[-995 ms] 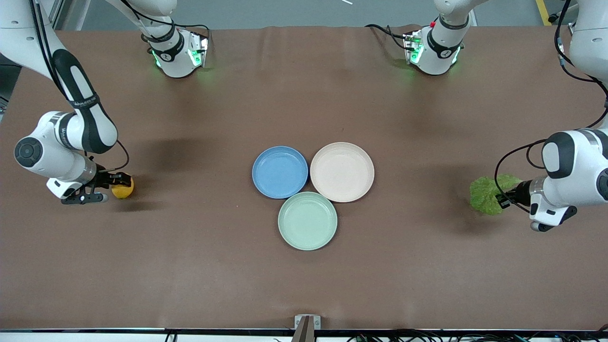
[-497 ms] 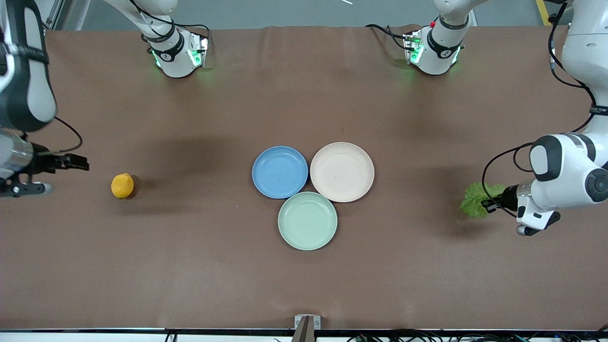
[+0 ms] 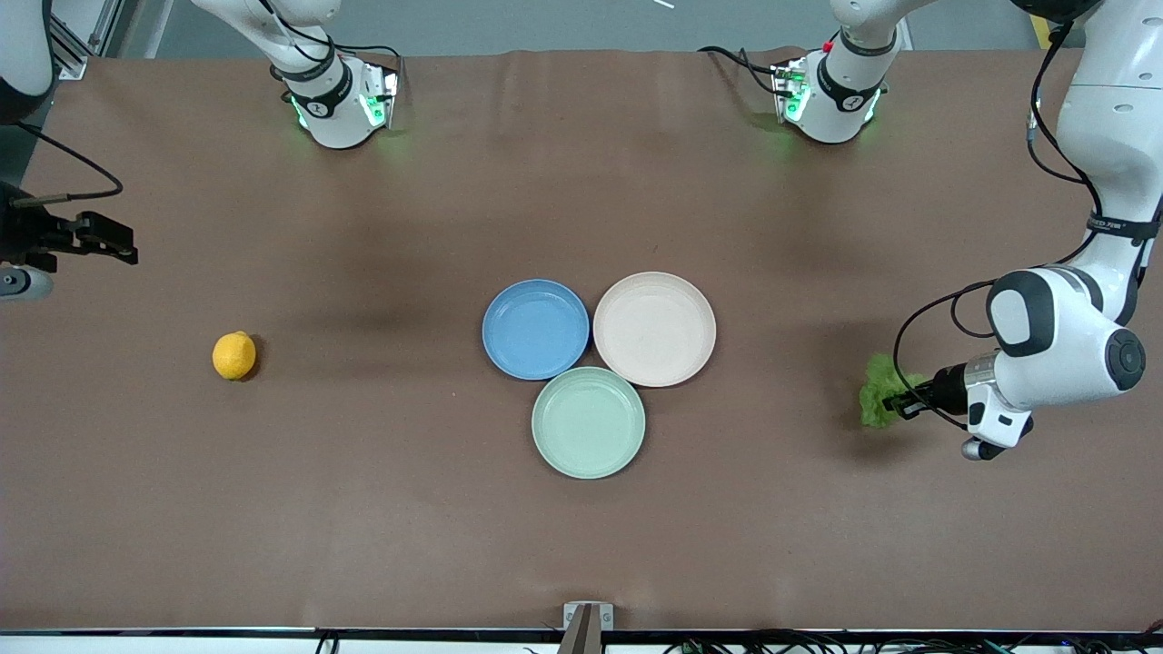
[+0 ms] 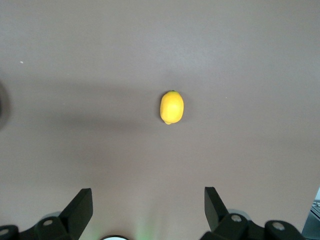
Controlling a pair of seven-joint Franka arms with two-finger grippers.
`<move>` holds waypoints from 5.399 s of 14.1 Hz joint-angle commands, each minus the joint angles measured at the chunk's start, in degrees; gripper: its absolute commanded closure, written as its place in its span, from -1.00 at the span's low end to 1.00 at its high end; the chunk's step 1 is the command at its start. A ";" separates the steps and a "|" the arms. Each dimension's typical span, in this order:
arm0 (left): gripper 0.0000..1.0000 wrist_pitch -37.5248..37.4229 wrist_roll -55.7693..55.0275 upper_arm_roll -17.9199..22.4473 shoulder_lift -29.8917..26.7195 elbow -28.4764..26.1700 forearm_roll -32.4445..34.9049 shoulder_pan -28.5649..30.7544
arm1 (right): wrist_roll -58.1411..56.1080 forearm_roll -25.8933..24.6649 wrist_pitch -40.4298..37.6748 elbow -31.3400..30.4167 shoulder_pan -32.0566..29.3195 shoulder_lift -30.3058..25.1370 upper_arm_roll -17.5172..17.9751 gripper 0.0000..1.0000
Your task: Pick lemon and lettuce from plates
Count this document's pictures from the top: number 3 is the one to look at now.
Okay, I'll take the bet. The black right base cable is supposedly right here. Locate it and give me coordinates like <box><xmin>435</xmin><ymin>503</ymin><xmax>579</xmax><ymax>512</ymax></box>
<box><xmin>338</xmin><ymin>43</ymin><xmax>406</xmax><ymax>70</ymax></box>

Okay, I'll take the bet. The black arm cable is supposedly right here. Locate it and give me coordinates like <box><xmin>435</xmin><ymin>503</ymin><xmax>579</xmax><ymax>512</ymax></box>
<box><xmin>11</xmin><ymin>121</ymin><xmax>125</xmax><ymax>206</ymax></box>
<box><xmin>892</xmin><ymin>23</ymin><xmax>1105</xmax><ymax>431</ymax></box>

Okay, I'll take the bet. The green lettuce leaf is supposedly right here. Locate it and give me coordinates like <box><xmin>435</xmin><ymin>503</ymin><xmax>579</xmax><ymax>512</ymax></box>
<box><xmin>859</xmin><ymin>352</ymin><xmax>924</xmax><ymax>430</ymax></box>

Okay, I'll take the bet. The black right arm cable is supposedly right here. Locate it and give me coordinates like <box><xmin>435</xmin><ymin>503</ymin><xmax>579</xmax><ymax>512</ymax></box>
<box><xmin>11</xmin><ymin>121</ymin><xmax>125</xmax><ymax>206</ymax></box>

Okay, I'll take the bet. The black left base cable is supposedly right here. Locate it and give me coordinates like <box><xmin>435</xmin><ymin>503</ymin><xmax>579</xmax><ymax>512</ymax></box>
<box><xmin>698</xmin><ymin>45</ymin><xmax>793</xmax><ymax>97</ymax></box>

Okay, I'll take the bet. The blue plate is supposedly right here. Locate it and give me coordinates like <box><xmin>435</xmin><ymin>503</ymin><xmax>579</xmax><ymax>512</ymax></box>
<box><xmin>482</xmin><ymin>279</ymin><xmax>591</xmax><ymax>381</ymax></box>

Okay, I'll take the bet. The aluminium frame profile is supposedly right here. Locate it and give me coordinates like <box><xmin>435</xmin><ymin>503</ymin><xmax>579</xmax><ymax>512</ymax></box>
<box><xmin>47</xmin><ymin>0</ymin><xmax>124</xmax><ymax>80</ymax></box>

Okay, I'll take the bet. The yellow lemon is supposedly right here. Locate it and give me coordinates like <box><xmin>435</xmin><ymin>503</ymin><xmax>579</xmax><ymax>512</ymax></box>
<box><xmin>212</xmin><ymin>331</ymin><xmax>258</xmax><ymax>381</ymax></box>

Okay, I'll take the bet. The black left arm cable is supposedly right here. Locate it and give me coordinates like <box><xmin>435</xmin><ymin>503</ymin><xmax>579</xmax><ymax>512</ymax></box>
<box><xmin>892</xmin><ymin>23</ymin><xmax>1105</xmax><ymax>431</ymax></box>

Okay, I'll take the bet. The brown table cover mat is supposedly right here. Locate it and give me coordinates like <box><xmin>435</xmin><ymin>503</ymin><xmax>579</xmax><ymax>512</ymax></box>
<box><xmin>0</xmin><ymin>47</ymin><xmax>1163</xmax><ymax>632</ymax></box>

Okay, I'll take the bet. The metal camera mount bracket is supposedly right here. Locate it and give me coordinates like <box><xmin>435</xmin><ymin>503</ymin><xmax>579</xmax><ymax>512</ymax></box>
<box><xmin>557</xmin><ymin>601</ymin><xmax>615</xmax><ymax>654</ymax></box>

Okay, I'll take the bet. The black base cable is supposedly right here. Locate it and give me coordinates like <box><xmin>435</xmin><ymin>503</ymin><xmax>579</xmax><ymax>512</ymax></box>
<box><xmin>698</xmin><ymin>45</ymin><xmax>793</xmax><ymax>97</ymax></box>
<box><xmin>338</xmin><ymin>43</ymin><xmax>406</xmax><ymax>70</ymax></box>

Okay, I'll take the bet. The beige plate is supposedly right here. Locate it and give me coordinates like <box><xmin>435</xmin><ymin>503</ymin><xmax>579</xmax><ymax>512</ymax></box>
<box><xmin>592</xmin><ymin>271</ymin><xmax>717</xmax><ymax>388</ymax></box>

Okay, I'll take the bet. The mint green plate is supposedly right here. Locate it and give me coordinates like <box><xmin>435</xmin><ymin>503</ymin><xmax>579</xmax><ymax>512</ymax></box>
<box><xmin>532</xmin><ymin>366</ymin><xmax>647</xmax><ymax>480</ymax></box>

